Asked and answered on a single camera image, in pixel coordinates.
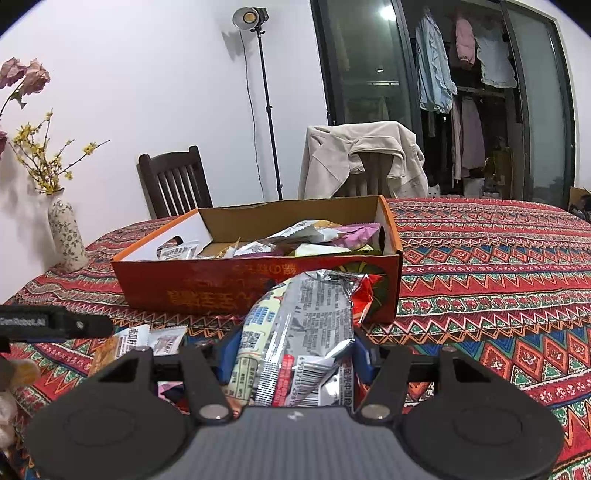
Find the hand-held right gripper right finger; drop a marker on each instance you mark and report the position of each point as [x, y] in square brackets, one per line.
[390, 369]

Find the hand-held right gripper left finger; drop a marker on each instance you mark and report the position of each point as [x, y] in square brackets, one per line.
[203, 378]

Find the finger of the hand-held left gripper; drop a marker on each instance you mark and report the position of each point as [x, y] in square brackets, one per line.
[83, 323]

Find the white yellow snack packet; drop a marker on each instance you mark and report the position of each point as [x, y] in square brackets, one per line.
[256, 337]

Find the orange cardboard box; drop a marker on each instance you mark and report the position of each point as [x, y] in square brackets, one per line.
[207, 286]

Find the silver red snack packet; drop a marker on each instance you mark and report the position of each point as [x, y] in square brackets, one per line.
[318, 304]

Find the pile of snack packets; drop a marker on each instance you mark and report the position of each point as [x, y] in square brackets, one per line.
[355, 233]

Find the pink snack packet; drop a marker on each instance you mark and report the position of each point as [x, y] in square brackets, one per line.
[168, 391]

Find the orange snack packet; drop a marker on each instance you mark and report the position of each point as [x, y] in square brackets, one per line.
[104, 355]

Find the floral ceramic vase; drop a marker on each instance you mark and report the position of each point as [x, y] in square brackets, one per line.
[67, 235]

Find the patterned red tablecloth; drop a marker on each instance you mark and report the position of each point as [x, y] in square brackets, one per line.
[485, 277]

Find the yellow flower branches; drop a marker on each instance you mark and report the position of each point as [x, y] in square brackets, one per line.
[46, 183]

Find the dark wooden chair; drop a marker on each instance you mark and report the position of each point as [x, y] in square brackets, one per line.
[171, 161]

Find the brown wooden chair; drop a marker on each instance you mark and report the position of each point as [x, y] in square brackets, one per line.
[369, 177]

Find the beige jacket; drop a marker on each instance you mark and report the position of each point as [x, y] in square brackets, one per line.
[332, 152]

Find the mauve hanging clothes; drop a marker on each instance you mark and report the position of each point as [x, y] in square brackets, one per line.
[471, 134]

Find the pink artificial flowers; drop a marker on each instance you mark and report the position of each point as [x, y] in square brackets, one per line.
[34, 76]

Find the brown cardboard carton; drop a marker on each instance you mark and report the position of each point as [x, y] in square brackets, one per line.
[577, 196]

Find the light blue hanging shirt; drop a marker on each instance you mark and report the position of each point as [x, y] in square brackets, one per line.
[434, 69]

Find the black framed glass door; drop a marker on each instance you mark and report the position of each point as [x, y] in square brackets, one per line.
[360, 60]

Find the pale blue hanging top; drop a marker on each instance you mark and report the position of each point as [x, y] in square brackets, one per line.
[496, 64]

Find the pink hanging garment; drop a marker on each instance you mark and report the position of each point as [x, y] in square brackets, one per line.
[465, 41]

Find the studio light on stand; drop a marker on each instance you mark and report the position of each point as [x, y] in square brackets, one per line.
[249, 17]

